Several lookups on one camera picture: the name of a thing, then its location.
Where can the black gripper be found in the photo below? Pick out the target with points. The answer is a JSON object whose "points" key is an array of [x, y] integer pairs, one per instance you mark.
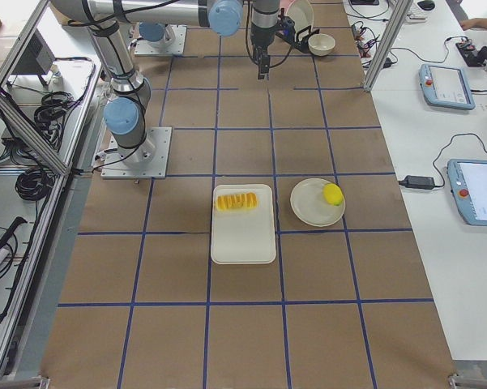
{"points": [[262, 37]]}

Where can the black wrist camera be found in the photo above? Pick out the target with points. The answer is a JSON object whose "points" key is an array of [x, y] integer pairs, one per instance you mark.
{"points": [[286, 29]]}

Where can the teach pendant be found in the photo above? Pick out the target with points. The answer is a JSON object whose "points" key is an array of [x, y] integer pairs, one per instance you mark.
{"points": [[468, 179], [446, 87]]}

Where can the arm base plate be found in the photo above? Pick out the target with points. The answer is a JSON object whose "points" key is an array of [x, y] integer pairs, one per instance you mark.
{"points": [[160, 40], [149, 160]]}

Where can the near teach pendant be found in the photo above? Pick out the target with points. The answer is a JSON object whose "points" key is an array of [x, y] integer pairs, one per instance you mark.
{"points": [[468, 179]]}

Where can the aluminium frame post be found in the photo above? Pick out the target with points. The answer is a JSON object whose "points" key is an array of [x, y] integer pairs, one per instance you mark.
{"points": [[387, 40]]}

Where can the cream plate in rack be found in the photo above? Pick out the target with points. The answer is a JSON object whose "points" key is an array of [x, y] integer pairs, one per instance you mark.
{"points": [[301, 13]]}

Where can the white round plate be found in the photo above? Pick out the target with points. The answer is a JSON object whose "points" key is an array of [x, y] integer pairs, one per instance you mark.
{"points": [[309, 206]]}

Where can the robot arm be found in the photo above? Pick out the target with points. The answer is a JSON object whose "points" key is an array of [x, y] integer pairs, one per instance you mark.
{"points": [[125, 115], [263, 20]]}

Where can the far teach pendant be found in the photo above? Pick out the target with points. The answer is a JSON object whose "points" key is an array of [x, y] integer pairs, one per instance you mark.
{"points": [[446, 87]]}

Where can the yellow lemon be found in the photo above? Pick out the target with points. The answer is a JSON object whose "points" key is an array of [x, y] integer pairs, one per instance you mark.
{"points": [[332, 194]]}

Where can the cream bowl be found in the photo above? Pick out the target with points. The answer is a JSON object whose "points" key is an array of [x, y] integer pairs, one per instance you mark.
{"points": [[321, 44]]}

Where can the black power adapter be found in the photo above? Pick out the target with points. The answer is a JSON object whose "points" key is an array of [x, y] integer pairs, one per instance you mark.
{"points": [[417, 182]]}

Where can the black dish rack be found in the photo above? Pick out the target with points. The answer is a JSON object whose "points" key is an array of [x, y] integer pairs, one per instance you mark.
{"points": [[301, 39]]}

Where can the orange striped bread roll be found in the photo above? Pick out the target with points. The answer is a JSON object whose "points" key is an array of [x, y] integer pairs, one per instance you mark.
{"points": [[236, 201]]}

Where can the white rectangular tray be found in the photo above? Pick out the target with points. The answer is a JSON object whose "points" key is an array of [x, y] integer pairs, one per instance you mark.
{"points": [[244, 236]]}

